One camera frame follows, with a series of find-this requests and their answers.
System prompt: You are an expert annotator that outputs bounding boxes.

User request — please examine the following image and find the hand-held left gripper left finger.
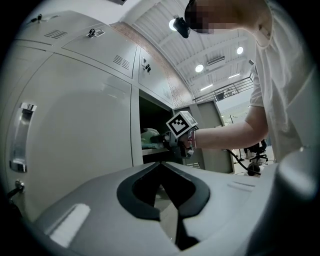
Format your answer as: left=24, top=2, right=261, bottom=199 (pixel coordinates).
left=33, top=161, right=184, bottom=256

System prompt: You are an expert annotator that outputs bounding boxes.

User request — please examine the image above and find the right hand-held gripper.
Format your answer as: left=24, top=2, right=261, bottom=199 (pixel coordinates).
left=150, top=110, right=200, bottom=159

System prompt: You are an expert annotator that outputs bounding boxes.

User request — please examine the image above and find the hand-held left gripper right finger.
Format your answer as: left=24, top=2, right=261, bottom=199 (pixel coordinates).
left=160, top=161, right=282, bottom=256

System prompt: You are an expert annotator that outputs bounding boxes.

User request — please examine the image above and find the green bagged item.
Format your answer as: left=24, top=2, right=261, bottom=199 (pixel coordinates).
left=140, top=127, right=164, bottom=151

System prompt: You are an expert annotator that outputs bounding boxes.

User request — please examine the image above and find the grey metal locker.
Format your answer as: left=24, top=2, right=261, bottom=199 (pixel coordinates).
left=4, top=9, right=235, bottom=224

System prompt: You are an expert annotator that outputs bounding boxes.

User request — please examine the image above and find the person's right forearm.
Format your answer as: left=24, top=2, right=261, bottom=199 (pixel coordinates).
left=194, top=116, right=270, bottom=151

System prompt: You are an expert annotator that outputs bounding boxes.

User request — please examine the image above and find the open grey locker door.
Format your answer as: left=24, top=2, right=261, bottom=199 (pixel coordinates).
left=172, top=99, right=235, bottom=174

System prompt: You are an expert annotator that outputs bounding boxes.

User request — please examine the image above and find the person's right hand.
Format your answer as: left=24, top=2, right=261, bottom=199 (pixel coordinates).
left=180, top=131, right=197, bottom=151

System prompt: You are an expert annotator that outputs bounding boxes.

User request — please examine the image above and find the black office chair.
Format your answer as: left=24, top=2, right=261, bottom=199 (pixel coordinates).
left=243, top=139, right=269, bottom=164

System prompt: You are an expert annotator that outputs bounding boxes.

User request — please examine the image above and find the black metal railing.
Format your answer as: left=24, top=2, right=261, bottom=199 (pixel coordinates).
left=192, top=76, right=255, bottom=104

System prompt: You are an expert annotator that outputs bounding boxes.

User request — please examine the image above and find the ceiling air conditioner vent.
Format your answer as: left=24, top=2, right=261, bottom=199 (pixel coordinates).
left=206, top=55, right=226, bottom=67

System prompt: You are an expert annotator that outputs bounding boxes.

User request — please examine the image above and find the person's white shirt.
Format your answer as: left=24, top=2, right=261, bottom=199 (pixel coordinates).
left=249, top=0, right=320, bottom=165

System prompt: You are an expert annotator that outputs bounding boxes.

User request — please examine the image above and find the person's head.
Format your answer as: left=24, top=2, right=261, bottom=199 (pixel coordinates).
left=184, top=0, right=274, bottom=49

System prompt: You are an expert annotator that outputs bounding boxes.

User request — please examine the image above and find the thin wrist bracelet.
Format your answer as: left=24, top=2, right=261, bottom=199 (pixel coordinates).
left=189, top=128, right=198, bottom=149

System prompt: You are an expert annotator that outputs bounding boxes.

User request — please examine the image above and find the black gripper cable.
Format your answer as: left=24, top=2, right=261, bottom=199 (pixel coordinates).
left=223, top=148, right=262, bottom=176

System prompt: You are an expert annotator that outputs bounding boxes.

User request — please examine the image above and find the chrome locker door handle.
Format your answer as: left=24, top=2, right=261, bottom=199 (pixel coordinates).
left=9, top=101, right=38, bottom=174

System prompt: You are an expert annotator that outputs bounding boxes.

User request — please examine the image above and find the black head-worn camera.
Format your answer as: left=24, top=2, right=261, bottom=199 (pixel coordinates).
left=174, top=16, right=192, bottom=39

